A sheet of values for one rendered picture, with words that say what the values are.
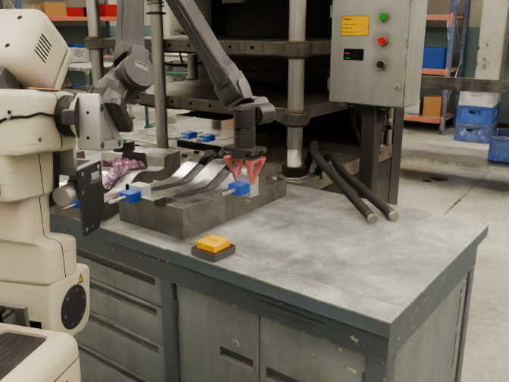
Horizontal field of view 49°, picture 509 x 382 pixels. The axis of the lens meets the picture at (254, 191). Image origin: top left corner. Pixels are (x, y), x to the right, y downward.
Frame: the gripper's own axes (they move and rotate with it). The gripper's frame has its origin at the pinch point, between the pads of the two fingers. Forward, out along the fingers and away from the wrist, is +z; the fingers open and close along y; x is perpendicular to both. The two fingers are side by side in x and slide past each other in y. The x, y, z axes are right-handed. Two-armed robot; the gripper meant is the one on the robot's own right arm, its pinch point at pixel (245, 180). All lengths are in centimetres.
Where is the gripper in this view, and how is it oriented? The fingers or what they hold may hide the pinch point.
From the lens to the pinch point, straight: 150.4
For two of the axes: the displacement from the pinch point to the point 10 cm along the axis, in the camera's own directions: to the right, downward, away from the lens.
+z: 0.0, 9.6, 2.8
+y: -8.0, -1.7, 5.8
